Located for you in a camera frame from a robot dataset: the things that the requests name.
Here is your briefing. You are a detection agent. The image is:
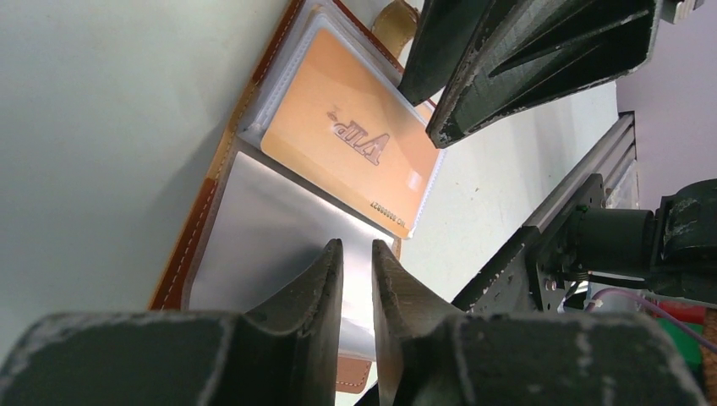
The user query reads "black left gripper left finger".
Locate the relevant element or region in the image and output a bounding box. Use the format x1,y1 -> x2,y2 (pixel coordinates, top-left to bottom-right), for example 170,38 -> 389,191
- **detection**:
1,239 -> 343,405

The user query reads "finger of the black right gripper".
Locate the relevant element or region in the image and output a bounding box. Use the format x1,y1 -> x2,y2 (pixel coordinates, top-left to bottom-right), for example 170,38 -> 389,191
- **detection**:
398,0 -> 490,106
426,0 -> 661,149

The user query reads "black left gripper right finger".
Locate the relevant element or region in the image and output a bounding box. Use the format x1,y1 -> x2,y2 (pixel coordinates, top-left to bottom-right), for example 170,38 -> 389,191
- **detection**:
372,240 -> 707,405

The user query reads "gold VIP card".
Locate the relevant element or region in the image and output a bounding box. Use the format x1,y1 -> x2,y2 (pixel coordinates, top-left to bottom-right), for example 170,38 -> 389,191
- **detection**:
260,27 -> 440,239

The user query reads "brown leather card holder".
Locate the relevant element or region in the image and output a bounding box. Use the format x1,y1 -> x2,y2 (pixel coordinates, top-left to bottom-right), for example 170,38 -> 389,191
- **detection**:
150,1 -> 434,393

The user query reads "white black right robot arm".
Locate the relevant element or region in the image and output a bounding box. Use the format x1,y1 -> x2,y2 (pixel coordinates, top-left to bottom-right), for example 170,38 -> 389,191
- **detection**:
398,1 -> 716,313

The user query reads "aluminium frame rail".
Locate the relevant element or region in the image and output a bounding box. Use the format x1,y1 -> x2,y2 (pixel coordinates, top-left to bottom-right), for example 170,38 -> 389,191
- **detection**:
523,111 -> 637,231

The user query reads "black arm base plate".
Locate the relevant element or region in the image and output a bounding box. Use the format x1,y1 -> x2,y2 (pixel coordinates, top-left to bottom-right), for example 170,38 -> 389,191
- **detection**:
355,173 -> 609,406

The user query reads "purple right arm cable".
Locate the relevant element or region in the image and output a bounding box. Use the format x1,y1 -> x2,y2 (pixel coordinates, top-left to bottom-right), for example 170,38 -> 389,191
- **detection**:
585,287 -> 717,355

